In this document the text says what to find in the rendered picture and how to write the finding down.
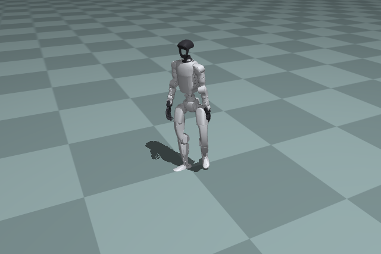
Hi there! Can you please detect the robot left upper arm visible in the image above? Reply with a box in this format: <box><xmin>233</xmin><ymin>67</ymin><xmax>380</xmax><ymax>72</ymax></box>
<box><xmin>193</xmin><ymin>64</ymin><xmax>205</xmax><ymax>94</ymax></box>

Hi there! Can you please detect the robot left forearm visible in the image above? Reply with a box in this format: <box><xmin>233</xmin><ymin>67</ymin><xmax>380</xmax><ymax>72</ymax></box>
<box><xmin>201</xmin><ymin>86</ymin><xmax>211</xmax><ymax>111</ymax></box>

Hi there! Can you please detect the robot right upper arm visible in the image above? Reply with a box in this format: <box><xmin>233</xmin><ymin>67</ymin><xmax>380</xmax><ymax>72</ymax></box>
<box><xmin>170</xmin><ymin>60</ymin><xmax>179</xmax><ymax>87</ymax></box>

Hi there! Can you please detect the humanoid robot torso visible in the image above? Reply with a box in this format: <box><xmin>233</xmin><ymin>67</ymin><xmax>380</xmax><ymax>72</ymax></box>
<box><xmin>176</xmin><ymin>58</ymin><xmax>200</xmax><ymax>112</ymax></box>

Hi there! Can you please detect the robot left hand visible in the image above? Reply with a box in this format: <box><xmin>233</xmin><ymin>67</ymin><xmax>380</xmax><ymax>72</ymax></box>
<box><xmin>204</xmin><ymin>107</ymin><xmax>211</xmax><ymax>122</ymax></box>

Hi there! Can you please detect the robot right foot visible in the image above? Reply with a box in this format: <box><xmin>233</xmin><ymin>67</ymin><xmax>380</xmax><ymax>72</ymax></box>
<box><xmin>173</xmin><ymin>163</ymin><xmax>192</xmax><ymax>171</ymax></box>

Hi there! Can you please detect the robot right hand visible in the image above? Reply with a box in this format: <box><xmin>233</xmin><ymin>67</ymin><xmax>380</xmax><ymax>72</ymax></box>
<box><xmin>166</xmin><ymin>101</ymin><xmax>173</xmax><ymax>121</ymax></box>

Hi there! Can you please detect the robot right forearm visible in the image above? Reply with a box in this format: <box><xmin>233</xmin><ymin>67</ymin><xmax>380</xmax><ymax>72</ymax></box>
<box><xmin>166</xmin><ymin>86</ymin><xmax>176</xmax><ymax>105</ymax></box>

